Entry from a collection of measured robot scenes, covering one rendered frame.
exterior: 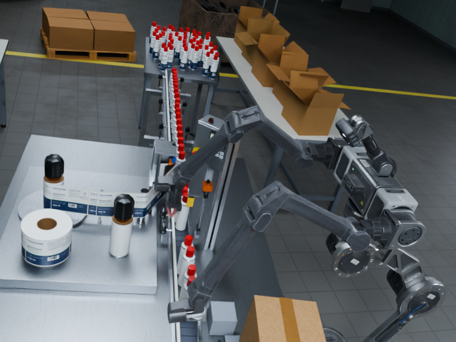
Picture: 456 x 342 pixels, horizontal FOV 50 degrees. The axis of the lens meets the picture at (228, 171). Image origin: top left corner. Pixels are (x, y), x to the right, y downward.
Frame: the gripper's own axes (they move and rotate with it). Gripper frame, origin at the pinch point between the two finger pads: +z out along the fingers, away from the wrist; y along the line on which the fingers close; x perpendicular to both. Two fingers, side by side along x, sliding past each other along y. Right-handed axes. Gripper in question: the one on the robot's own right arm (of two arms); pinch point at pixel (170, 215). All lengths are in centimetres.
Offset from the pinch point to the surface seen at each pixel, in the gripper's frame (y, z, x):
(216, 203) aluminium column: 1.9, -10.6, 19.2
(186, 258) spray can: 30.8, -3.5, 4.7
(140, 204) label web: -8.2, 1.9, -13.9
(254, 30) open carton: -303, -2, 97
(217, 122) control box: -8.7, -46.3, 13.0
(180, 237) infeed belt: -0.5, 13.3, 6.6
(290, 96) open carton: -165, 3, 102
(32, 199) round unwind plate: -19, 14, -63
